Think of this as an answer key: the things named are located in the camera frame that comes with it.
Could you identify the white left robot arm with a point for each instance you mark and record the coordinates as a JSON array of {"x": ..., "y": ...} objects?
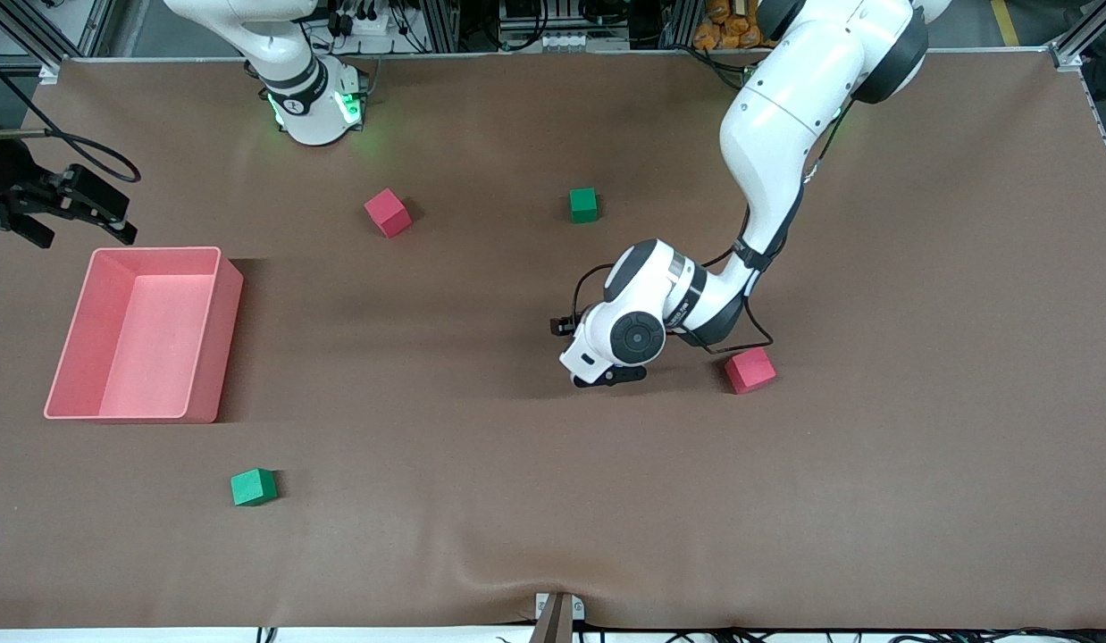
[{"x": 776, "y": 134}]

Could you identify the pink plastic bin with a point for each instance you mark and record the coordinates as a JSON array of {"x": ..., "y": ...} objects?
[{"x": 151, "y": 357}]

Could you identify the aluminium camera mount post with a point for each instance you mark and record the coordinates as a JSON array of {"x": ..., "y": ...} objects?
[{"x": 557, "y": 621}]

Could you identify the orange snack bag pile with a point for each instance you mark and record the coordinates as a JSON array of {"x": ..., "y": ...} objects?
[{"x": 727, "y": 27}]

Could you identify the aluminium frame rail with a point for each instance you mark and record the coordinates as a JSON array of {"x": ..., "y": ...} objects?
[
  {"x": 1076, "y": 49},
  {"x": 26, "y": 40}
]

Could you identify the red foam cube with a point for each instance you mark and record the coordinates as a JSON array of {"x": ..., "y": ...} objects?
[
  {"x": 751, "y": 373},
  {"x": 388, "y": 214}
]

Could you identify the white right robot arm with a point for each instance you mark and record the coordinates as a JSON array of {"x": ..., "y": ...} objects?
[{"x": 307, "y": 116}]

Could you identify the aluminium frame post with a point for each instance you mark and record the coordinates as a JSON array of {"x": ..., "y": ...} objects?
[
  {"x": 680, "y": 22},
  {"x": 439, "y": 25}
]

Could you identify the brown table mat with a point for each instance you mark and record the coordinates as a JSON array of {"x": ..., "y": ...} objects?
[{"x": 517, "y": 491}]

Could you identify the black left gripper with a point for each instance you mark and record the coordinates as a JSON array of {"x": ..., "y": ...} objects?
[{"x": 565, "y": 326}]

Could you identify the white power strip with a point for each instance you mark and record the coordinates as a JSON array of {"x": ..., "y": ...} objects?
[{"x": 365, "y": 25}]

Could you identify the white terminal strip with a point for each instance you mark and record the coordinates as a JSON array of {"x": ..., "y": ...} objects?
[{"x": 575, "y": 41}]

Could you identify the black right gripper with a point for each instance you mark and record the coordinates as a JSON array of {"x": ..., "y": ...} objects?
[{"x": 8, "y": 177}]

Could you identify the green foam cube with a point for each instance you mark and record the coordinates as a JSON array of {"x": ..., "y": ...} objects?
[
  {"x": 583, "y": 205},
  {"x": 252, "y": 488}
]

